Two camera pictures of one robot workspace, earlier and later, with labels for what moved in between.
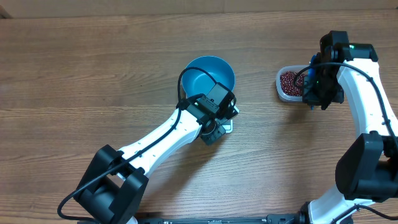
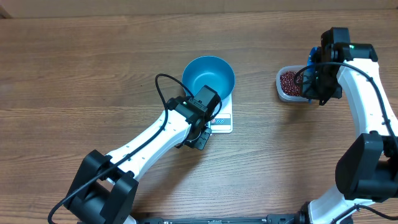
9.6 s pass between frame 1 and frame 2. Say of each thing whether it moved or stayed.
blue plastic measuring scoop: moved
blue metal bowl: stayed
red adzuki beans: stayed
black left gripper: moved
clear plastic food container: stayed
